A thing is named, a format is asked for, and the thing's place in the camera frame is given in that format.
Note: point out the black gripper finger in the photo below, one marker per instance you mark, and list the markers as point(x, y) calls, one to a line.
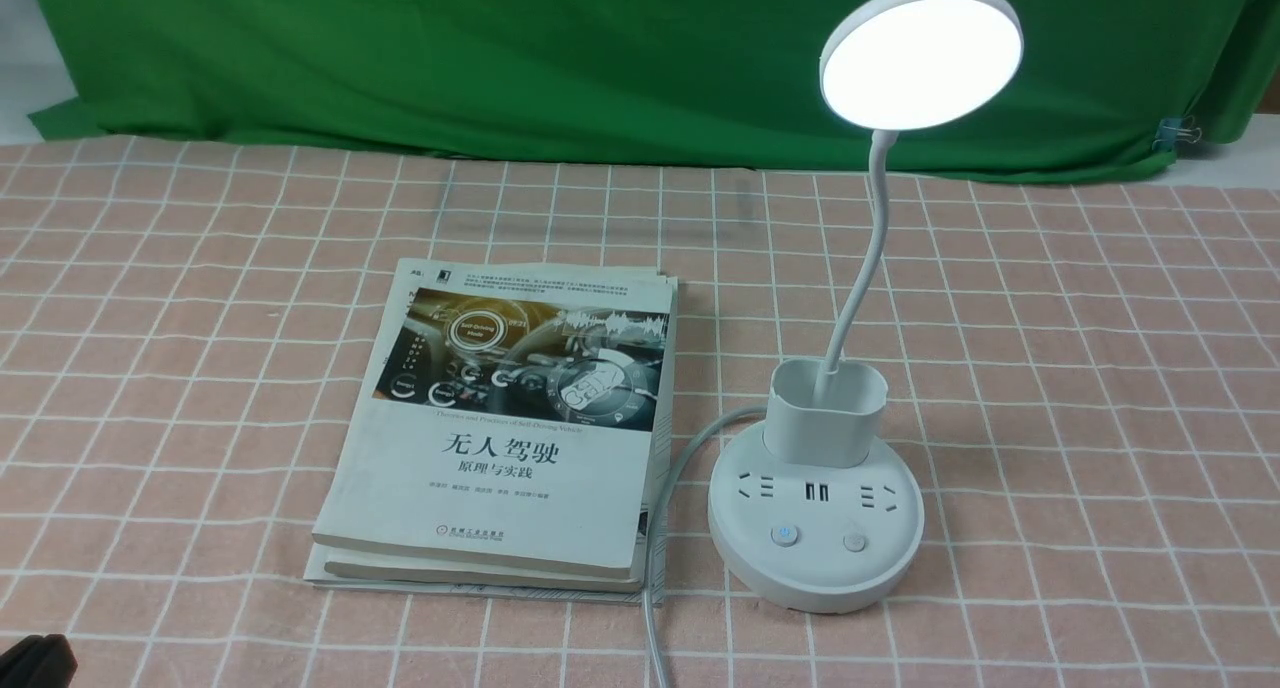
point(39, 661)

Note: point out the white desk lamp with sockets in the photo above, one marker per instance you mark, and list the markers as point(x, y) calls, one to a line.
point(809, 507)

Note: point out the green backdrop cloth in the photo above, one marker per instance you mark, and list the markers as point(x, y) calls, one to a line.
point(699, 83)

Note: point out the pink checkered tablecloth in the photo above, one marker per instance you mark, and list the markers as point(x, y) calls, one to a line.
point(1084, 380)

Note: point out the blue binder clip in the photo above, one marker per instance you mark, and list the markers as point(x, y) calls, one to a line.
point(1175, 131)

